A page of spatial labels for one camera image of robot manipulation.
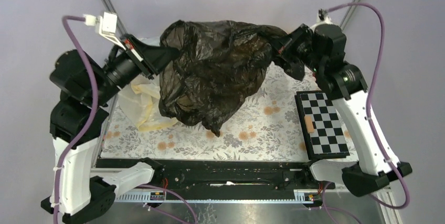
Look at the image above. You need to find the tan wooden block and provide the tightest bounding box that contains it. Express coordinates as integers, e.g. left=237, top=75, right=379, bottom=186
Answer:
left=304, top=115, right=315, bottom=133

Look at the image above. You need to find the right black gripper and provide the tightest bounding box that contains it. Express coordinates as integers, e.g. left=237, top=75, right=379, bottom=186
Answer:
left=269, top=24, right=323, bottom=73

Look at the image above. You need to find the black white checkerboard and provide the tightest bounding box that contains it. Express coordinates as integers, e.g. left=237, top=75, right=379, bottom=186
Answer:
left=294, top=91, right=350, bottom=160

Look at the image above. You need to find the floral patterned table mat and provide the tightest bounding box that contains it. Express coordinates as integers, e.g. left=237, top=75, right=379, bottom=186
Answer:
left=99, top=65, right=317, bottom=162

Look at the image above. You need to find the black trash bag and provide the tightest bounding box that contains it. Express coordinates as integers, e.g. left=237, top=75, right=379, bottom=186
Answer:
left=158, top=20, right=285, bottom=136

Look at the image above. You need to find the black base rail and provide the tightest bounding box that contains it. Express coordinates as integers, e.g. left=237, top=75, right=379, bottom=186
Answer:
left=96, top=158, right=334, bottom=202

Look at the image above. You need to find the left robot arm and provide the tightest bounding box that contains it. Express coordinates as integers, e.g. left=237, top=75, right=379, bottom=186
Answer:
left=41, top=35, right=179, bottom=223

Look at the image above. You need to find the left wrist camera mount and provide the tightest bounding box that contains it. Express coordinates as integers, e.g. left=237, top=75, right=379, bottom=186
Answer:
left=83, top=12, right=125, bottom=49

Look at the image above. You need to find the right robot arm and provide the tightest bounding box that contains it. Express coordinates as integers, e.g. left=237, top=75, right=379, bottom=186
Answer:
left=271, top=23, right=412, bottom=197

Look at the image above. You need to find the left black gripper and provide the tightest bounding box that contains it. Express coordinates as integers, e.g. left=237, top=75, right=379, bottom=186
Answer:
left=91, top=32, right=182, bottom=104

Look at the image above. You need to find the translucent yellowish plastic bag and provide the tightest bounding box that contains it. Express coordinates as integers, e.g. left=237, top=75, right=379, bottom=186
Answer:
left=118, top=74, right=178, bottom=132

